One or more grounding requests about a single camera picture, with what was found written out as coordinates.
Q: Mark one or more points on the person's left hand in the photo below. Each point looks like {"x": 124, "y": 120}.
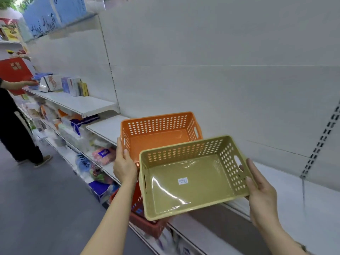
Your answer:
{"x": 124, "y": 167}

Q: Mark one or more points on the person's right hand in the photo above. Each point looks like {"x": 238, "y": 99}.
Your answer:
{"x": 263, "y": 201}

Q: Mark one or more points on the person's left thumb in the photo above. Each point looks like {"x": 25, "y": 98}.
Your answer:
{"x": 127, "y": 155}

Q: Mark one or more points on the person's right thumb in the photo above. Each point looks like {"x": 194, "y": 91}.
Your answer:
{"x": 251, "y": 184}

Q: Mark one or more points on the orange perforated plastic basket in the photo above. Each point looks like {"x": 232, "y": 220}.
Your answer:
{"x": 156, "y": 138}

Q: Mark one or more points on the beige perforated plastic basket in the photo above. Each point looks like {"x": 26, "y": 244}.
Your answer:
{"x": 186, "y": 183}

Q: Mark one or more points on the person's left forearm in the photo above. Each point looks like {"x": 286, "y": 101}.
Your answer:
{"x": 111, "y": 223}

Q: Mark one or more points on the person's right forearm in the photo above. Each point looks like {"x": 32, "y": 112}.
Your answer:
{"x": 279, "y": 240}

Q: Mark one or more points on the pink tissue packet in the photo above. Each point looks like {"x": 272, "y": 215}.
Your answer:
{"x": 104, "y": 155}

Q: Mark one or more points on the dark blue box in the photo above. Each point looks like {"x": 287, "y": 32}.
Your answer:
{"x": 99, "y": 189}

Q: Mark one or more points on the blue and white bag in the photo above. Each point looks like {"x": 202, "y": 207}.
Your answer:
{"x": 82, "y": 163}

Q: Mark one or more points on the purple and white packet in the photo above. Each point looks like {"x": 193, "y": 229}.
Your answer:
{"x": 83, "y": 123}

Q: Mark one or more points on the white sticker label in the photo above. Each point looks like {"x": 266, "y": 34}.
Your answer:
{"x": 183, "y": 181}

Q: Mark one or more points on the red plastic basket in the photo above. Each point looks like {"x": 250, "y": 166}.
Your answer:
{"x": 144, "y": 223}

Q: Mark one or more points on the yellow upright box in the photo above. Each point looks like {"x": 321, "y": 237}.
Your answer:
{"x": 84, "y": 89}

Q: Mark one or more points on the slotted shelf upright strip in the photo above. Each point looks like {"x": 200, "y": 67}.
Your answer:
{"x": 320, "y": 142}

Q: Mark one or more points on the white upright box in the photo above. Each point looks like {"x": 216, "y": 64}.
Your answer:
{"x": 73, "y": 87}

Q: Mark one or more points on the light blue box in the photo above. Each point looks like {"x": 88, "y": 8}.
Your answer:
{"x": 65, "y": 85}

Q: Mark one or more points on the white printed carton box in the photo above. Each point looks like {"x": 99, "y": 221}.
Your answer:
{"x": 51, "y": 83}

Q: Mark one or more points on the white metal shelving unit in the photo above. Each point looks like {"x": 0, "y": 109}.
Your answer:
{"x": 212, "y": 76}

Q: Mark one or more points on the blue plastic packet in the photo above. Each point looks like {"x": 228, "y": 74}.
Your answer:
{"x": 42, "y": 76}

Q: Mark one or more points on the large red gift box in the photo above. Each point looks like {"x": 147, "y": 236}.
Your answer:
{"x": 14, "y": 73}

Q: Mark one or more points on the blue sign panels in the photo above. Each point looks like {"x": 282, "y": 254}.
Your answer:
{"x": 50, "y": 13}

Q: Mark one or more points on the yellow and red boxes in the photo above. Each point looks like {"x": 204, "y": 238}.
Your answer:
{"x": 10, "y": 30}

